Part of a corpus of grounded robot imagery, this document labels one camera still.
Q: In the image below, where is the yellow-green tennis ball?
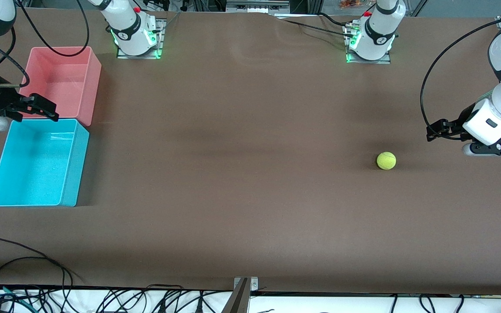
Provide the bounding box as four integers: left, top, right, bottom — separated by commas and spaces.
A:
377, 151, 397, 170

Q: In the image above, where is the pink plastic bin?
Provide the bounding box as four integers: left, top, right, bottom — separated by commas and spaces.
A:
13, 47, 102, 127

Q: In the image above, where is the blue plastic bin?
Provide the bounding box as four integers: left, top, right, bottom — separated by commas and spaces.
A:
0, 118, 90, 207

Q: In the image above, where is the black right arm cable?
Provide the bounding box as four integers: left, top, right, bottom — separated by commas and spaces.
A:
0, 0, 90, 90

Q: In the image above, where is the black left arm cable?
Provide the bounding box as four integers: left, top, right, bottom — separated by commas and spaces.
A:
420, 15, 501, 140

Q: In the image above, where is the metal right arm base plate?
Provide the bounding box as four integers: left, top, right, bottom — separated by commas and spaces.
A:
117, 18, 165, 60

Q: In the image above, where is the black cable on table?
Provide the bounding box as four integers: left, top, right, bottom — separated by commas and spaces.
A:
0, 256, 73, 305
0, 237, 87, 284

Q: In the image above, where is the black cable to arm base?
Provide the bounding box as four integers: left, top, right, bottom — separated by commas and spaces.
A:
274, 12, 355, 40

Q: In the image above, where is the teal cable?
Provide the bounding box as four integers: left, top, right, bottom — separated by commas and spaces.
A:
0, 283, 38, 313

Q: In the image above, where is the aluminium frame profile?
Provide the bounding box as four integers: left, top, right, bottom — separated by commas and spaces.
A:
226, 0, 291, 13

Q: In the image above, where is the grey metal bracket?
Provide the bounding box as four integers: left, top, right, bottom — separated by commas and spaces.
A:
221, 276, 260, 313

